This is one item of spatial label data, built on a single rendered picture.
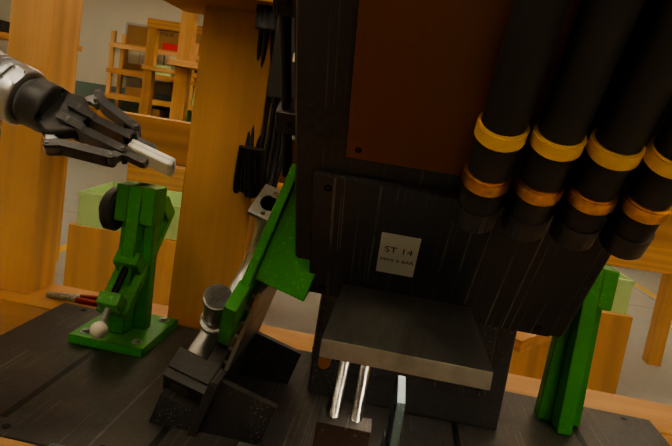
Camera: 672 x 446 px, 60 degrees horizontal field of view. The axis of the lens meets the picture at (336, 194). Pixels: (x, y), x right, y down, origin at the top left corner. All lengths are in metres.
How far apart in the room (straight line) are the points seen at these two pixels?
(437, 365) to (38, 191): 0.94
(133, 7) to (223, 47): 10.62
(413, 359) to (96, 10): 11.60
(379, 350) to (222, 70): 0.71
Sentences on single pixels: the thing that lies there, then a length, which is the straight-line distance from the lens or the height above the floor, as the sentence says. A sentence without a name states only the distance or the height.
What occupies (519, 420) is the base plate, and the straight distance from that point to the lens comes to 1.05.
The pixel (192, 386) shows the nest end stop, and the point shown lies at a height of 0.96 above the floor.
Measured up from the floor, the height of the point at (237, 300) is 1.09.
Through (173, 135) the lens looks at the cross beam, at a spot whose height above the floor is 1.24.
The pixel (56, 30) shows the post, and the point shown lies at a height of 1.42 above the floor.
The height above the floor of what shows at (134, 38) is 2.17.
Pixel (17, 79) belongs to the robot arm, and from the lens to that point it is 0.94.
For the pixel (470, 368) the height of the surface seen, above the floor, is 1.13.
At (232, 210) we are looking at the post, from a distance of 1.13.
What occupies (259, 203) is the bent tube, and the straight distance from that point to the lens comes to 0.81.
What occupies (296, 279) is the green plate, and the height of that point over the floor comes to 1.13.
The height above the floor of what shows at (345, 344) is 1.13.
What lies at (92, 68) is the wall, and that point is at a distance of 11.92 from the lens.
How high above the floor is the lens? 1.33
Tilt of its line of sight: 8 degrees down
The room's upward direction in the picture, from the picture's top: 9 degrees clockwise
